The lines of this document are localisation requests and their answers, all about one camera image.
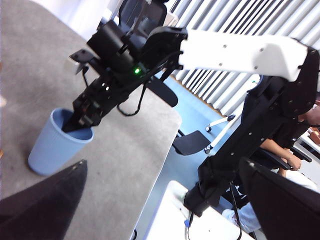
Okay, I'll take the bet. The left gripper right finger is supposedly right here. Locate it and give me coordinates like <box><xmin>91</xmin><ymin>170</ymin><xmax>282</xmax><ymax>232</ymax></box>
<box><xmin>239</xmin><ymin>156</ymin><xmax>320</xmax><ymax>240</ymax></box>

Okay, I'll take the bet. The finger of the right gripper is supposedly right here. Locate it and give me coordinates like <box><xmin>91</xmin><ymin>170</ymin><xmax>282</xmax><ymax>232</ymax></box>
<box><xmin>61</xmin><ymin>111</ymin><xmax>94</xmax><ymax>133</ymax></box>

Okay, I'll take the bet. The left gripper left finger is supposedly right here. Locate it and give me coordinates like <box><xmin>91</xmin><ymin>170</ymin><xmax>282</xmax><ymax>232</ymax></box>
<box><xmin>0</xmin><ymin>159</ymin><xmax>88</xmax><ymax>240</ymax></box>

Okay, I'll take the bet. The blue ribbed plastic cup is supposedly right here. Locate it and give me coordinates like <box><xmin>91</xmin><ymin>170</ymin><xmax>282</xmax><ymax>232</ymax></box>
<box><xmin>27</xmin><ymin>107</ymin><xmax>95</xmax><ymax>176</ymax></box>

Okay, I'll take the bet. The black mesh office chair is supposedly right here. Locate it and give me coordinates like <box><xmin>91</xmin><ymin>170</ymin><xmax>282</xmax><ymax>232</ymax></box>
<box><xmin>117</xmin><ymin>0</ymin><xmax>179</xmax><ymax>108</ymax></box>

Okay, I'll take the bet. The person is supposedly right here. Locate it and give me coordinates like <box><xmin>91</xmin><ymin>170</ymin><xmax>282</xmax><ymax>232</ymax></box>
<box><xmin>222</xmin><ymin>92</ymin><xmax>320</xmax><ymax>232</ymax></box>

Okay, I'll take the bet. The black chair with white legs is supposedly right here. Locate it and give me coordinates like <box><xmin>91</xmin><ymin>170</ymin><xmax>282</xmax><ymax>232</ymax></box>
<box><xmin>172</xmin><ymin>114</ymin><xmax>236</xmax><ymax>156</ymax></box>

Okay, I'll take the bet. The white desk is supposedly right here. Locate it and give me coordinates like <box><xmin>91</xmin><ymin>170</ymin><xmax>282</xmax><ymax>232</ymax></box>
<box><xmin>144</xmin><ymin>179</ymin><xmax>251</xmax><ymax>240</ymax></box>

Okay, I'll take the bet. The white slatted blind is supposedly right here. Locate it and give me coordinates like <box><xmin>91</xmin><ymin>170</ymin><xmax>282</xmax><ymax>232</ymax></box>
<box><xmin>163</xmin><ymin>0</ymin><xmax>320</xmax><ymax>118</ymax></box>

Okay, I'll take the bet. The black cable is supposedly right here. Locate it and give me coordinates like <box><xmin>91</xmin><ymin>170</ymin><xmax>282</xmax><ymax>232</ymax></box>
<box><xmin>116</xmin><ymin>83</ymin><xmax>149</xmax><ymax>117</ymax></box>

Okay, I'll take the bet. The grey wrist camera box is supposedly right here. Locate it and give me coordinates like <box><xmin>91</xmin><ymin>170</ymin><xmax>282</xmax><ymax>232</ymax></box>
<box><xmin>68</xmin><ymin>49</ymin><xmax>97</xmax><ymax>76</ymax></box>

